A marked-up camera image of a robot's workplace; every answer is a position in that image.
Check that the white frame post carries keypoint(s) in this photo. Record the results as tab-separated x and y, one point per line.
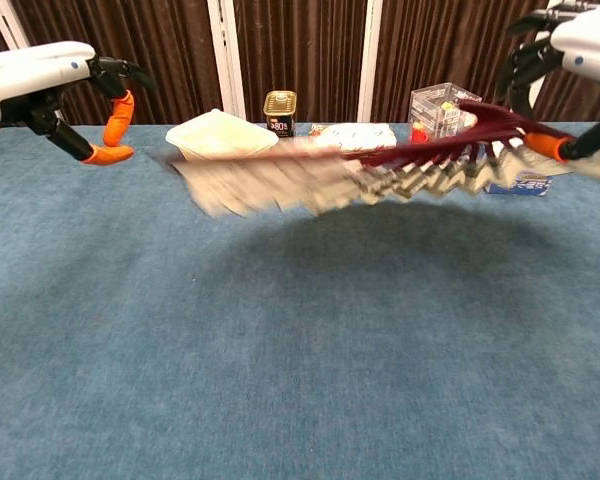
539	100
227	60
370	65
5	25

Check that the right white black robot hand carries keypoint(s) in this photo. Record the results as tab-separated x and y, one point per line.
592	45

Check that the clear plastic box red contents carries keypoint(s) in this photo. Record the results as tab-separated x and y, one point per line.
437	112

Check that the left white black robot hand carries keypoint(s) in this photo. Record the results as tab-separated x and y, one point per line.
25	80

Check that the blue table mat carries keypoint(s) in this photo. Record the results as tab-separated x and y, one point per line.
230	325

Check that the cream plastic food tray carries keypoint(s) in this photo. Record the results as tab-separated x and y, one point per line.
215	135

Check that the blue yellow tissue box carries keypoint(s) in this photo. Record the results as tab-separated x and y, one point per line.
525	186

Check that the gold tin can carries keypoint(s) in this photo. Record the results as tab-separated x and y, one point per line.
280	112

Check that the dark brown pleated curtain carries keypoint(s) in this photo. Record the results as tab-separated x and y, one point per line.
305	50

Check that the folding paper fan red ribs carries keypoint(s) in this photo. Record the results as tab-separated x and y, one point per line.
280	185

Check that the red white snack package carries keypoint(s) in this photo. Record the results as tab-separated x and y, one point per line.
355	136

